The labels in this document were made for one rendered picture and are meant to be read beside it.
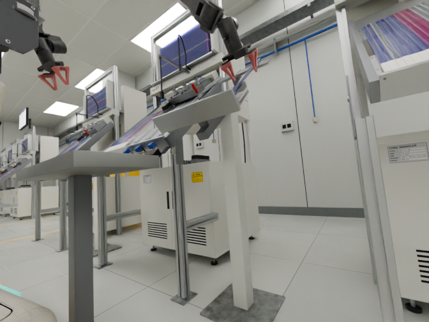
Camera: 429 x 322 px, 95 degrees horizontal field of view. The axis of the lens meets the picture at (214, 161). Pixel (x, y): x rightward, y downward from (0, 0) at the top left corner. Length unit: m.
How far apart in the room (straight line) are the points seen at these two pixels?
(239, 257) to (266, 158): 2.04
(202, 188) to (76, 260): 0.68
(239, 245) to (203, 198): 0.46
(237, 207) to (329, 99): 2.12
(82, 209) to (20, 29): 0.55
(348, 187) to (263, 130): 1.20
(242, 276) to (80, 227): 0.61
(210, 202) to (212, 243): 0.23
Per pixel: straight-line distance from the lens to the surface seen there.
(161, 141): 0.99
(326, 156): 2.60
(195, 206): 1.26
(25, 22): 0.85
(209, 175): 1.17
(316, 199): 2.63
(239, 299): 0.93
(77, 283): 0.89
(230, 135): 0.82
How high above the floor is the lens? 0.51
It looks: 5 degrees up
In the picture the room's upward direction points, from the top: 4 degrees counter-clockwise
